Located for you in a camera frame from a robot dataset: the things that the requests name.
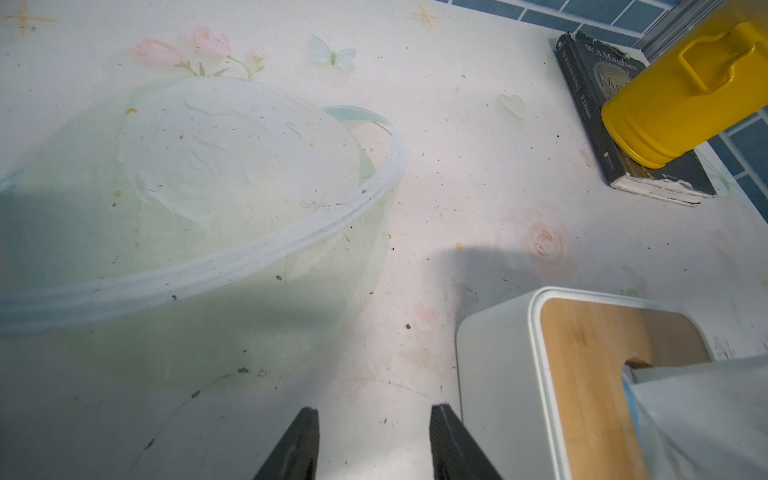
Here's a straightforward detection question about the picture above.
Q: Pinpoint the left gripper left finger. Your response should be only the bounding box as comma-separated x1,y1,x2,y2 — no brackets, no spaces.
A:
253,407,320,480

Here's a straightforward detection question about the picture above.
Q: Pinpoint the yellow pen cup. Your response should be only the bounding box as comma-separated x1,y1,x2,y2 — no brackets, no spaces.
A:
601,1,767,169

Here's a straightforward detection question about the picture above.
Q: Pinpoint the floral table mat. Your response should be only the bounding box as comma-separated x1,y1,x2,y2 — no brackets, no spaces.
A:
1,1,767,479

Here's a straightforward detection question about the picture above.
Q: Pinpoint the blue white tissue pack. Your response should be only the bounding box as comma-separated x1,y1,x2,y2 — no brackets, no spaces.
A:
622,355,767,479

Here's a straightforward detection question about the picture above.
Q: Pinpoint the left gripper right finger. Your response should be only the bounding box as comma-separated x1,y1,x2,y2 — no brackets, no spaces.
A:
429,404,502,480

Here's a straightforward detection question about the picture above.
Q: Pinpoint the black book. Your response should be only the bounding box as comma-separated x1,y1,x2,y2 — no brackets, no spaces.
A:
553,31,718,208

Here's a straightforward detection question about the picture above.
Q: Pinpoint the white box wooden lid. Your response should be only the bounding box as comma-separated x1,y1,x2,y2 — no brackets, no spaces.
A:
528,287,713,479

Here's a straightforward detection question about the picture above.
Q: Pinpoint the white tissue box base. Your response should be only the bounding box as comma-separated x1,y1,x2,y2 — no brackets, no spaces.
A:
456,291,558,479

